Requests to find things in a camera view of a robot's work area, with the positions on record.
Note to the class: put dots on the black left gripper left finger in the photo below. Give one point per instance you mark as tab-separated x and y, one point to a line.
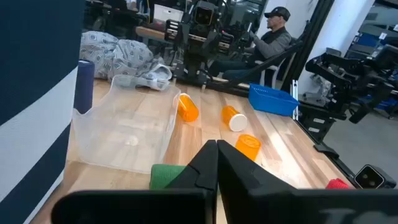
202	177

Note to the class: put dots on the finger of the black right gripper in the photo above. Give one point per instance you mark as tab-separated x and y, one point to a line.
216	42
185	34

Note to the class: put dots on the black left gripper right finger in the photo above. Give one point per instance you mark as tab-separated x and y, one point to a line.
248	193

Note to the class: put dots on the green bandage roll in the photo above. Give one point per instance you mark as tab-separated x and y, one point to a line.
161	175

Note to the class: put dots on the orange pill bottle white cap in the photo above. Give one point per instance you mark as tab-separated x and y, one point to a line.
233	116
247	146
188	109

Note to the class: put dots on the purple bottle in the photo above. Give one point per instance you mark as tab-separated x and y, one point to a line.
84	87

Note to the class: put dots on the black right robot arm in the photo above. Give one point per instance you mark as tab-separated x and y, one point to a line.
194	62

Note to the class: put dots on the background black robot arm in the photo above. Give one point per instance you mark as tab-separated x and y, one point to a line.
342	74

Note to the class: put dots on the blue plastic bin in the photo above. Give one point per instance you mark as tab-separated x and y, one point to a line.
270	101

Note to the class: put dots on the clear plastic bin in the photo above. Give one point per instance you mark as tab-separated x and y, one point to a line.
124	130

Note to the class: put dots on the navy white striped fabric basket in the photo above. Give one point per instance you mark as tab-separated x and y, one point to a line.
31	93

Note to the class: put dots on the person seated with cap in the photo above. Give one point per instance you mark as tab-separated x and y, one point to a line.
273	43

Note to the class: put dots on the white chair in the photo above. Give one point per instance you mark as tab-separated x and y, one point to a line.
266	74

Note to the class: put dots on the crumpled grey plastic bag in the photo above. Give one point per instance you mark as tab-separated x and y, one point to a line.
124	56

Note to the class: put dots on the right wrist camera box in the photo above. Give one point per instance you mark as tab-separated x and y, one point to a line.
203	14

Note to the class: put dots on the silver aluminium post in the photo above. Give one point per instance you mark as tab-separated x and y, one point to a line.
294	93

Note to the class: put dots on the black table-level camera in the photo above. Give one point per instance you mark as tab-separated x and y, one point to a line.
371	177

